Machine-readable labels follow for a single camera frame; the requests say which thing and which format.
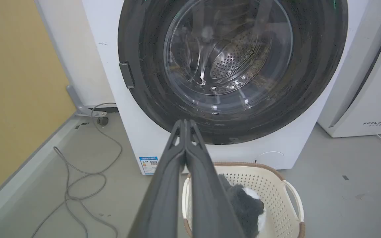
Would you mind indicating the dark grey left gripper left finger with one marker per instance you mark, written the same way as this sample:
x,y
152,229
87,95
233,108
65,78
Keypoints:
x,y
164,185

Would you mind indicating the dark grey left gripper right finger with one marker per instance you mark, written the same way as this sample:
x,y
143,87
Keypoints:
x,y
207,191

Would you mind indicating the black round washing machine door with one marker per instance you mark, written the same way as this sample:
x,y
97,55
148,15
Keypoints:
x,y
233,66

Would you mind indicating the white front-load washing machine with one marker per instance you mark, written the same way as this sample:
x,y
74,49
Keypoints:
x,y
111,66

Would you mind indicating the blue energy label sticker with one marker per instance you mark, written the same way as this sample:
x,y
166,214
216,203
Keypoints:
x,y
148,165

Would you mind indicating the grey and white garment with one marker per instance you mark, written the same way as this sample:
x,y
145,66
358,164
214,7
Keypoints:
x,y
246,206

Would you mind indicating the cream perforated laundry basket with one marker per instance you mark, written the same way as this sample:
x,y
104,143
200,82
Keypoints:
x,y
276,195

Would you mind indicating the grey wheeled partition foot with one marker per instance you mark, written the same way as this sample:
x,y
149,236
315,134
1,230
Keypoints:
x,y
84,107

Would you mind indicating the white Feelbird appliance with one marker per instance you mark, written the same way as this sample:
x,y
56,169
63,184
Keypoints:
x,y
365,86

